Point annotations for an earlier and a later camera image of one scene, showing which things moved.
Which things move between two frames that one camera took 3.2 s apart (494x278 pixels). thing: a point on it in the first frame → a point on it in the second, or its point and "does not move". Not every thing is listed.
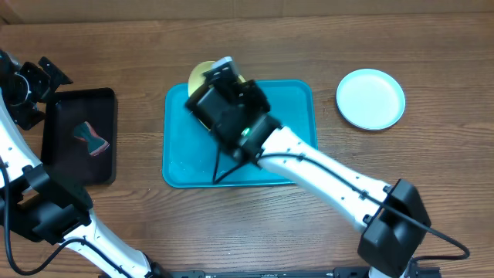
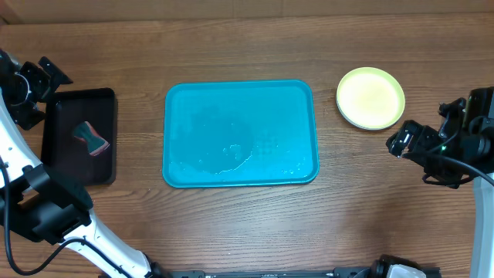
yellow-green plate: [197, 79] → [371, 99]
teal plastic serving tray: [190, 157] does not move
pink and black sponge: [96, 144] does not move
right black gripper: [253, 96] → [420, 140]
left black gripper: [23, 114] does not move
